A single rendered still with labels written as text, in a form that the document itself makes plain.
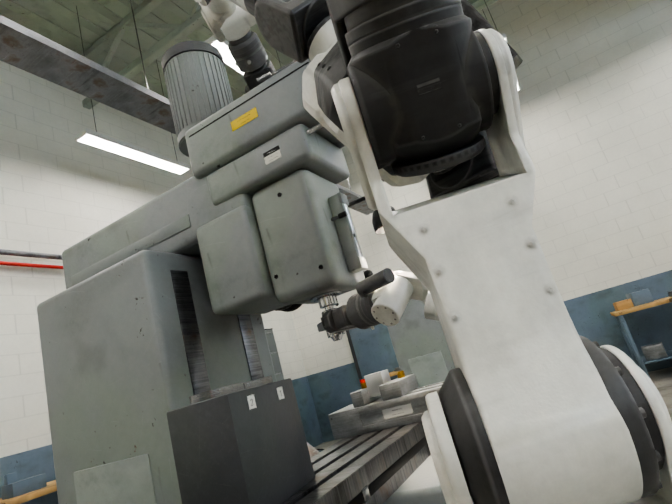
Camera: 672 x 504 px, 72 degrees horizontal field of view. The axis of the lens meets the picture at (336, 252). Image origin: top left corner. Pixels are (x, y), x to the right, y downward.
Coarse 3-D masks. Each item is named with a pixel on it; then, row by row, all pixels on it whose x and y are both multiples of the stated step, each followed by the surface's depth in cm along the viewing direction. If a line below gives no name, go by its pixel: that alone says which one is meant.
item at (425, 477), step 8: (424, 464) 106; (432, 464) 104; (416, 472) 101; (424, 472) 100; (432, 472) 98; (408, 480) 97; (416, 480) 95; (424, 480) 94; (432, 480) 92; (400, 488) 93; (408, 488) 91; (416, 488) 90; (424, 488) 88; (432, 488) 87; (440, 488) 87; (392, 496) 91; (400, 496) 90; (408, 496) 89; (416, 496) 88; (424, 496) 87; (432, 496) 87; (440, 496) 86
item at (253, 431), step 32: (256, 384) 82; (288, 384) 88; (192, 416) 71; (224, 416) 69; (256, 416) 74; (288, 416) 84; (192, 448) 70; (224, 448) 68; (256, 448) 71; (288, 448) 80; (192, 480) 70; (224, 480) 68; (256, 480) 69; (288, 480) 77
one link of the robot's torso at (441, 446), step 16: (640, 368) 41; (640, 384) 38; (432, 400) 43; (656, 400) 37; (432, 416) 41; (656, 416) 37; (432, 432) 42; (448, 432) 40; (432, 448) 41; (448, 448) 39; (448, 464) 39; (448, 480) 40; (464, 480) 38; (448, 496) 40; (464, 496) 39; (656, 496) 41
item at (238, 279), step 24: (240, 216) 122; (216, 240) 125; (240, 240) 121; (216, 264) 124; (240, 264) 120; (264, 264) 119; (216, 288) 123; (240, 288) 119; (264, 288) 116; (216, 312) 123; (240, 312) 128; (264, 312) 139
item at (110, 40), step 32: (0, 0) 533; (32, 0) 546; (64, 0) 557; (96, 0) 568; (128, 0) 578; (160, 0) 581; (192, 0) 604; (480, 0) 650; (64, 32) 597; (96, 32) 611; (128, 32) 627; (160, 32) 642; (192, 32) 657; (256, 32) 690; (128, 64) 679; (160, 64) 696
